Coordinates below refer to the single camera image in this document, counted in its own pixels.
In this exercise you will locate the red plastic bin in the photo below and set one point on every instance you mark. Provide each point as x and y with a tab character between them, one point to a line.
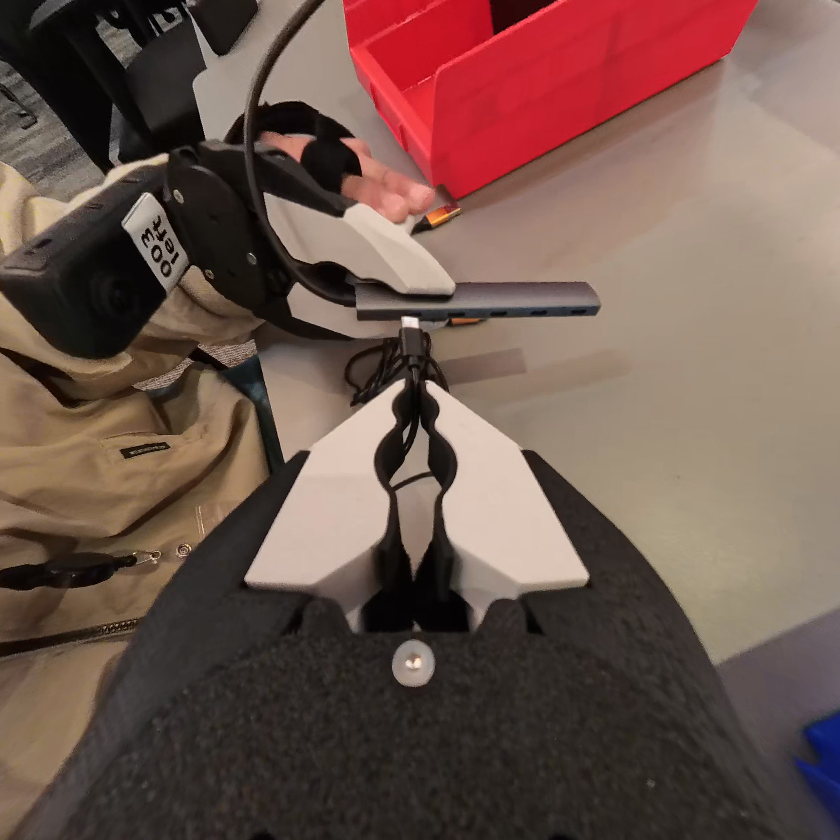
525	98

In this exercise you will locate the person's left hand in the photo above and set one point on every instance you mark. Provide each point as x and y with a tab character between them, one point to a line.
387	190

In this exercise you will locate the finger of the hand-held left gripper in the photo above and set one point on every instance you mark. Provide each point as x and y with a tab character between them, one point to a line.
387	256
321	318

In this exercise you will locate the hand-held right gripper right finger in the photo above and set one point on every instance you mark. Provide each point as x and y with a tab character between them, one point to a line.
512	518

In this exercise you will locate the person's left forearm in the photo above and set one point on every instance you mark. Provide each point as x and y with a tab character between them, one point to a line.
26	210

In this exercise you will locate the slim grey USB hub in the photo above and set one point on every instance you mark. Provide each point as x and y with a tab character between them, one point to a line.
512	295

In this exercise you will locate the blue plastic bin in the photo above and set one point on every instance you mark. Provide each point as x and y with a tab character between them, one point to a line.
820	774

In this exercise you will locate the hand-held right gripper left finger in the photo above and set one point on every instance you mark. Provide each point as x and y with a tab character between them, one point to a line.
321	518

